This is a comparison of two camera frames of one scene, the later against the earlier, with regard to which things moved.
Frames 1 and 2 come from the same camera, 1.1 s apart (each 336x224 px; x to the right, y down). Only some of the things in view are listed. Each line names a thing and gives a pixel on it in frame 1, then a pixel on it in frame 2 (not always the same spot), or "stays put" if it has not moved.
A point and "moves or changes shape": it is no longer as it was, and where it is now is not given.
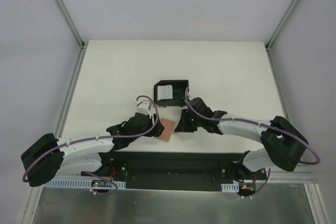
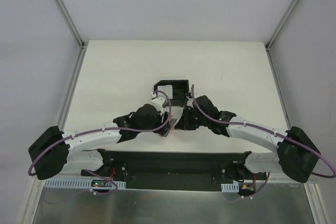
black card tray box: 179,88 stays put
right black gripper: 182,122 stays put
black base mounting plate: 183,171 stays put
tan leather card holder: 169,127 moves or changes shape
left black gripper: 156,126 -> 165,127
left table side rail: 67,100 stays put
